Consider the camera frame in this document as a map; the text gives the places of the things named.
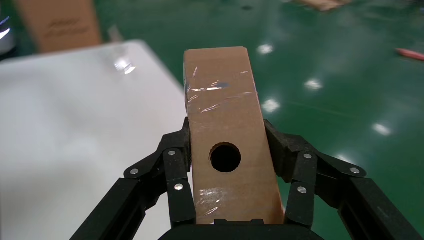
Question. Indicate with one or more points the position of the small taped cardboard box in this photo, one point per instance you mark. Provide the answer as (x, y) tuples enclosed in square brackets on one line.
[(222, 109)]

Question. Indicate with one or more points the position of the wooden plank stack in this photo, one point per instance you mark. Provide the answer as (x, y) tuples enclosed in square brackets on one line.
[(323, 4)]

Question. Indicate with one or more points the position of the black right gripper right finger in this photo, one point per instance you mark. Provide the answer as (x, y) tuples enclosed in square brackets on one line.
[(331, 192)]

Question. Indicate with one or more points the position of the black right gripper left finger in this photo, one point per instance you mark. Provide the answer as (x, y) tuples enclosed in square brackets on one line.
[(145, 195)]

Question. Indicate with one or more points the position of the printed closed cardboard box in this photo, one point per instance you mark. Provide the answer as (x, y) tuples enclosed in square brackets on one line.
[(59, 23)]

